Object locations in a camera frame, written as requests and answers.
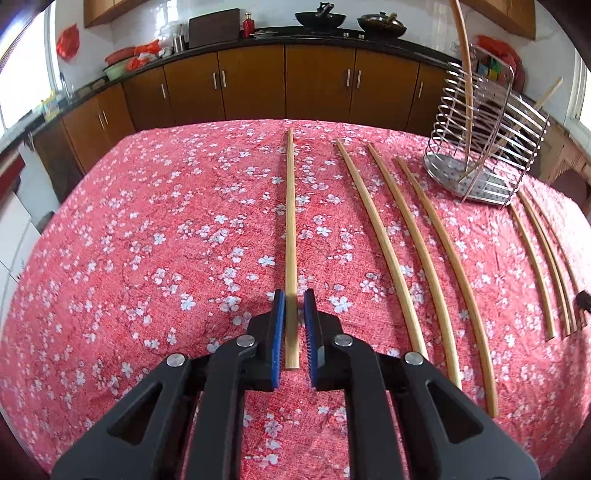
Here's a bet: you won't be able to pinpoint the metal wire chopstick holder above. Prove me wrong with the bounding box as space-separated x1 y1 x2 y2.
423 60 551 209

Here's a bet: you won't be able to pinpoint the red hanging plastic bag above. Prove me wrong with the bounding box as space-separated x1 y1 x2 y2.
56 24 80 60

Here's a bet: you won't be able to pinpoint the dark cutting board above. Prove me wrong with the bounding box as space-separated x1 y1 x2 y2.
188 8 242 48

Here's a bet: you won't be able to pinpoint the red floral tablecloth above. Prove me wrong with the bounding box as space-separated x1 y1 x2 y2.
0 119 591 480

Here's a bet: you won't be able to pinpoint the red plastic basin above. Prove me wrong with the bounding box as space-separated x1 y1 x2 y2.
105 46 139 65

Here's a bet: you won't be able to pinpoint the black kitchen countertop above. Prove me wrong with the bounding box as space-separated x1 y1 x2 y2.
0 31 467 137

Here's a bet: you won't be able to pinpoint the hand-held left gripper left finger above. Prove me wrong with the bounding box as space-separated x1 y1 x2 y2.
50 290 287 480

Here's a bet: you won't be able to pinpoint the light wooden chopstick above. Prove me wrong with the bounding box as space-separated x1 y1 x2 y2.
394 157 499 418
366 144 463 391
462 78 564 181
334 138 429 360
284 127 299 371

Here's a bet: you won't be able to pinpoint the brown wooden chopstick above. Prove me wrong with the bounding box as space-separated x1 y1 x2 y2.
450 0 476 176
524 188 579 333
508 203 557 342
517 190 572 335

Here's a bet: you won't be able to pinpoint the wok with dark lid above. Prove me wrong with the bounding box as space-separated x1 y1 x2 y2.
357 13 408 38

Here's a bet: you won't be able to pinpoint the large red plastic bag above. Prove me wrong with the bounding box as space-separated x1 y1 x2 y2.
475 36 526 93

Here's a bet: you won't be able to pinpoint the colourful small boxes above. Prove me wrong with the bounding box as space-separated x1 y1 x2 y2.
477 55 505 80

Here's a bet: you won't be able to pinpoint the brown lower kitchen cabinets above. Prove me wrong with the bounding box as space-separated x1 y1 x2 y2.
34 44 462 185

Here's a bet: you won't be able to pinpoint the white framed window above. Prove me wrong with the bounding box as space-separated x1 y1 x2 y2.
0 4 56 134
573 46 591 153

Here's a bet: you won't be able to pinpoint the black gas stove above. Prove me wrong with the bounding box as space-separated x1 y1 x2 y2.
249 27 365 41

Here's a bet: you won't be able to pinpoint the orange plastic bag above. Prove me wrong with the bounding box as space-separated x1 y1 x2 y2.
127 41 162 71

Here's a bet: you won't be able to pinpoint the green plastic basin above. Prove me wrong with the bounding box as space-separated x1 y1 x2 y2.
102 62 134 81

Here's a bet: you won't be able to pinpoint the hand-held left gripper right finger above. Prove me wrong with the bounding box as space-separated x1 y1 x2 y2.
302 289 541 480

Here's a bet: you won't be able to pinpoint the black wok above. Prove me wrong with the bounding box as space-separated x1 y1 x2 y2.
294 2 347 29

